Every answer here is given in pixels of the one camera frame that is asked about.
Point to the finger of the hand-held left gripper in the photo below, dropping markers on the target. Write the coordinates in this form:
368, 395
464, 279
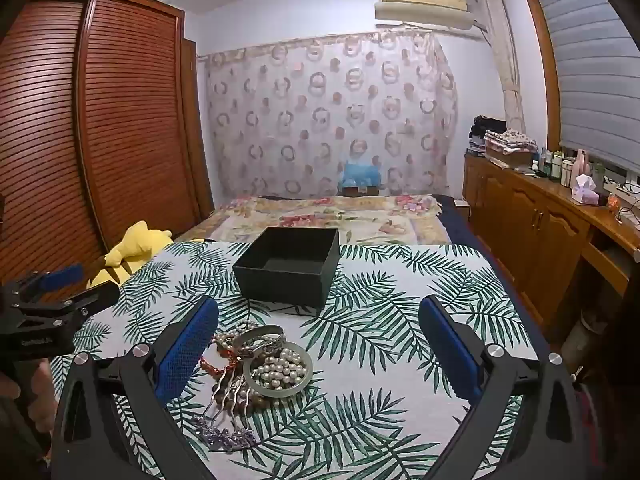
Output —
60, 277
95, 295

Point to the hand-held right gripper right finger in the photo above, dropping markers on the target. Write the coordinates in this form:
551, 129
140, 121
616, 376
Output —
450, 347

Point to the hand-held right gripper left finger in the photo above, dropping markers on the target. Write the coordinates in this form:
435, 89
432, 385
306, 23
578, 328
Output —
187, 345

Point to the silver hair comb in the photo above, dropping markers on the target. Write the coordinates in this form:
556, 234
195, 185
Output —
225, 395

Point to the silver bangle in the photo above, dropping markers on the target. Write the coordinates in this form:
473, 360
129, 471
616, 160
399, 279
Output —
260, 332

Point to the purple flower hairpin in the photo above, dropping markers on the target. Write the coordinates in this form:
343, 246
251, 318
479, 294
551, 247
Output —
220, 437

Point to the pale green jade bangle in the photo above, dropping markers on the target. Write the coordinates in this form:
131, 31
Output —
275, 394

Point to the black jewelry box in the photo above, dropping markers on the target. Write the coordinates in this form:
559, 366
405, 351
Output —
280, 285

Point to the person's left hand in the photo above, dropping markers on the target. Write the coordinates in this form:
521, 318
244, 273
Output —
44, 400

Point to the yellow plush toy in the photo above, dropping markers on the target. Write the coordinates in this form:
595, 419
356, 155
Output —
135, 245

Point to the green leaf print tablecloth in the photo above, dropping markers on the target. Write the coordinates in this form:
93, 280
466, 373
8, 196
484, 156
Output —
380, 410

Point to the navy bed sheet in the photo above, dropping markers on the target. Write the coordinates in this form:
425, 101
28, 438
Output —
465, 230

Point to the floral bedspread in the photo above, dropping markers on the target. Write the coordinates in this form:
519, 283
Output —
375, 225

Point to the wooden cabinet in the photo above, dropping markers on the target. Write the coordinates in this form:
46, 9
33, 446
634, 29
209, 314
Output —
525, 220

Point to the small brown box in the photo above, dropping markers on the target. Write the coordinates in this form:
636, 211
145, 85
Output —
360, 192

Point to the brown louvered wardrobe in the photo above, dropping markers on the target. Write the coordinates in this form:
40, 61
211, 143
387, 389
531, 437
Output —
125, 110

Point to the blue plush toy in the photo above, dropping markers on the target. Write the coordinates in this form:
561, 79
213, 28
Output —
360, 175

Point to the pink tissue box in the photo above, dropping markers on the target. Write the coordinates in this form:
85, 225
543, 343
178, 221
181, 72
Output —
584, 192

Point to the row of cosmetic bottles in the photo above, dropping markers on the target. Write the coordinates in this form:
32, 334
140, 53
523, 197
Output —
555, 167

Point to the stack of folded clothes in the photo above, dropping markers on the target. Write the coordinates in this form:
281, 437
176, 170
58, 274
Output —
505, 142

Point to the circle print curtain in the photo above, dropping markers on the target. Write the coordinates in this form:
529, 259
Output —
325, 110

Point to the tied beige curtain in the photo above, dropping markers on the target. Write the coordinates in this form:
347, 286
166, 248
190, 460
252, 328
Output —
505, 60

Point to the grey window blind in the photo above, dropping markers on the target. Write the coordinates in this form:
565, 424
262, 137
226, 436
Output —
590, 60

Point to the beige air conditioner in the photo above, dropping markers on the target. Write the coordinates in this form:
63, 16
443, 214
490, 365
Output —
425, 10

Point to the wooden window frame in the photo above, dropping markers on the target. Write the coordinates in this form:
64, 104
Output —
545, 60

